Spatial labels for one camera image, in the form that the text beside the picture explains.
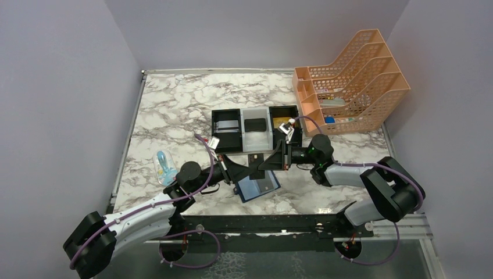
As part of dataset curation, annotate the black card in bin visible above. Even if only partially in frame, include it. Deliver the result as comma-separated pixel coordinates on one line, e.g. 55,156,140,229
244,118,267,133

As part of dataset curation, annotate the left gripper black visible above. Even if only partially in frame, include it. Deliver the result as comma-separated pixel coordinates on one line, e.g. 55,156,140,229
190,153,255,195

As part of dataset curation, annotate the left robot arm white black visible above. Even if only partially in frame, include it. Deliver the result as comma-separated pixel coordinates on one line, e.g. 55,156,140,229
63,155,253,278

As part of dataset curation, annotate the silver card in bin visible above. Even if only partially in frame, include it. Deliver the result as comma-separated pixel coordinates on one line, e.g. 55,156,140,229
215,120,239,133

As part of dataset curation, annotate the black left sorting bin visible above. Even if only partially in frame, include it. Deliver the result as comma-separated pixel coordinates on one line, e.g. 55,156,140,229
211,109,243,153

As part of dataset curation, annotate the blue clear packaged item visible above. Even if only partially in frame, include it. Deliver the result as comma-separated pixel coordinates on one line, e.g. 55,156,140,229
152,150,178,187

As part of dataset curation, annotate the aluminium table frame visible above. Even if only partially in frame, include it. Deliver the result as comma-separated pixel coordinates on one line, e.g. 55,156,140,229
99,69,442,278

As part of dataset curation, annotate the black VIP credit card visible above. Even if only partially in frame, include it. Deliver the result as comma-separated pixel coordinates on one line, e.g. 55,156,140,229
248,153,265,180

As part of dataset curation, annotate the black metal mounting rail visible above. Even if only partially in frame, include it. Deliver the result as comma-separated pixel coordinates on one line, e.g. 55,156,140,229
168,214,374,253

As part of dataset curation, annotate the white middle sorting bin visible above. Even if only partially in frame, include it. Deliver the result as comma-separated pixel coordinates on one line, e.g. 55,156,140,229
240,106,273,153

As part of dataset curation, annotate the orange plastic file organizer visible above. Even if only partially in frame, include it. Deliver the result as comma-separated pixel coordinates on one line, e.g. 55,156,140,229
292,29,410,137

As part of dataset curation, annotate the gold card in bin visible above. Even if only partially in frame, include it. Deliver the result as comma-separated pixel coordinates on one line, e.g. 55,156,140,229
273,117,290,128

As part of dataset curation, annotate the blue item in organizer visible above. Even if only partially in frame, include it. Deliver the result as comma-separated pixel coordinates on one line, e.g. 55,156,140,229
324,117,335,124

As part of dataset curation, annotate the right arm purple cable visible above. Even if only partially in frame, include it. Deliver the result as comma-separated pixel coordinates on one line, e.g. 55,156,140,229
288,115,424,267

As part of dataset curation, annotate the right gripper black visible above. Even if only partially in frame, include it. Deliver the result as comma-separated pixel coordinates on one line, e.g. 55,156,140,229
258,139,318,170

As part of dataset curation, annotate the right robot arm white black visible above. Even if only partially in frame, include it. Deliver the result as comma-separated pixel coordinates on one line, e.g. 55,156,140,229
257,134,426,237

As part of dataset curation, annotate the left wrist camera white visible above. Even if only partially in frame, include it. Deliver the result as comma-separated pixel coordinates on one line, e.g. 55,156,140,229
208,137,220,151

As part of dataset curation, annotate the blue card holder wallet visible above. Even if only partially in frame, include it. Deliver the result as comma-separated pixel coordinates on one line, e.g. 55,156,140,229
233,171,281,203

